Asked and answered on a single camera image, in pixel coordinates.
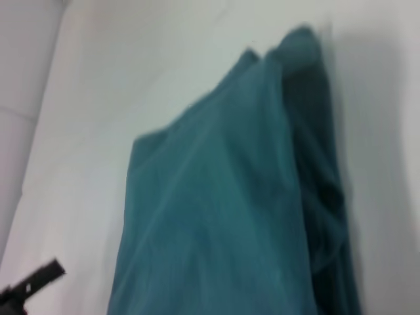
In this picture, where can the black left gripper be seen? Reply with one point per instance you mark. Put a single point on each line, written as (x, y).
(11, 302)

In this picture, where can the teal T-shirt with FREE print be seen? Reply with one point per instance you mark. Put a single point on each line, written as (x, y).
(213, 197)

